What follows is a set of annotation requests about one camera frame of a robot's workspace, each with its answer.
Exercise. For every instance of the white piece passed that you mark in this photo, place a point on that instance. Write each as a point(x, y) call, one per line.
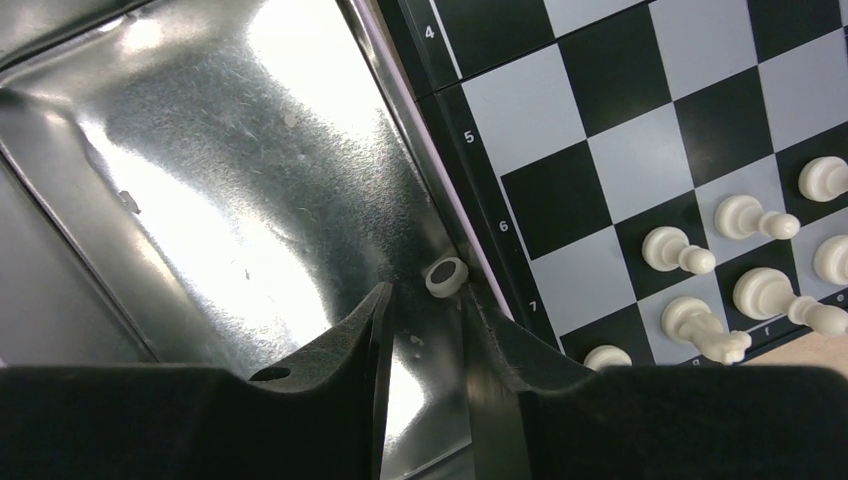
point(763, 293)

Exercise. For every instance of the silver lilac metal tin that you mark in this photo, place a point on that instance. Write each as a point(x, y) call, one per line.
point(217, 184)

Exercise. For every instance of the white queen in tin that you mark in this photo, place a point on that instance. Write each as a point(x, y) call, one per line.
point(830, 260)

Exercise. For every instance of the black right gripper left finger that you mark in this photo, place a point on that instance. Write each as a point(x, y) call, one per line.
point(319, 413)

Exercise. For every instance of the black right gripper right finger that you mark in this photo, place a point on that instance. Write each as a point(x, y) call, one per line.
point(536, 414)

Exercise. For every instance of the white knight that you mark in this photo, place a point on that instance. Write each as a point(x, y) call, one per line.
point(690, 320)

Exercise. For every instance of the black white chess board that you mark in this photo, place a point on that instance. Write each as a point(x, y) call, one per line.
point(571, 129)

